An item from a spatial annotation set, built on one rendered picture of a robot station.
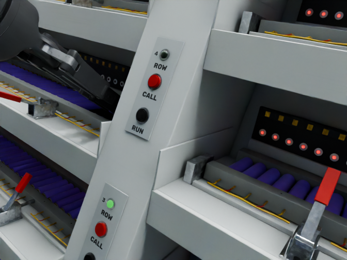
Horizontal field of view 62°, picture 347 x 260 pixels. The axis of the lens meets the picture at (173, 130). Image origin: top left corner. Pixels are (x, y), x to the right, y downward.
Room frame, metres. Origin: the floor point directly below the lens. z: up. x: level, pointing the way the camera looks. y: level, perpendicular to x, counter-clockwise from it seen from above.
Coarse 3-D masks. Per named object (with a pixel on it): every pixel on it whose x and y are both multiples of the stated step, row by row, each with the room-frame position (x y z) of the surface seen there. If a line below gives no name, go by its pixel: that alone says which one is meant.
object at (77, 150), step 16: (0, 112) 0.52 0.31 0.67; (16, 112) 0.49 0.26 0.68; (16, 128) 0.49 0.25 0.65; (32, 128) 0.46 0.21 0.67; (48, 128) 0.44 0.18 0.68; (64, 128) 0.45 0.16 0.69; (80, 128) 0.47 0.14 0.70; (32, 144) 0.47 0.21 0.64; (48, 144) 0.44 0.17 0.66; (64, 144) 0.42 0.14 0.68; (80, 144) 0.41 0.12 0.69; (96, 144) 0.42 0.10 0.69; (64, 160) 0.42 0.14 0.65; (80, 160) 0.40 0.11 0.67; (96, 160) 0.38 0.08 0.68; (80, 176) 0.40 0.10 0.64
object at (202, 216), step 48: (192, 144) 0.37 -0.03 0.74; (288, 144) 0.43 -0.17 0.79; (336, 144) 0.39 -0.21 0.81; (192, 192) 0.34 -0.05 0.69; (240, 192) 0.35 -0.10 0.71; (288, 192) 0.35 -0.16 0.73; (336, 192) 0.37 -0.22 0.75; (192, 240) 0.30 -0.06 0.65; (240, 240) 0.27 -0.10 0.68; (288, 240) 0.28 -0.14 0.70; (336, 240) 0.29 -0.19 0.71
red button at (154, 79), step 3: (153, 75) 0.35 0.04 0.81; (156, 75) 0.35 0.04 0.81; (150, 78) 0.35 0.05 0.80; (153, 78) 0.35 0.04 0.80; (156, 78) 0.34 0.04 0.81; (159, 78) 0.34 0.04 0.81; (150, 81) 0.35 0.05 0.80; (153, 81) 0.35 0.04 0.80; (156, 81) 0.34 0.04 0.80; (159, 81) 0.34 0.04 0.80; (150, 84) 0.35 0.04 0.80; (153, 84) 0.34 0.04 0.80; (156, 84) 0.34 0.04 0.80; (153, 87) 0.35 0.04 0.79
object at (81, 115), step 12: (0, 72) 0.63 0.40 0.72; (12, 84) 0.59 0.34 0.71; (24, 84) 0.58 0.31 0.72; (36, 96) 0.55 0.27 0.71; (48, 96) 0.53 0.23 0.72; (60, 108) 0.51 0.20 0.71; (72, 108) 0.49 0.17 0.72; (84, 120) 0.47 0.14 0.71; (96, 120) 0.46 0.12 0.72; (108, 120) 0.46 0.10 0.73
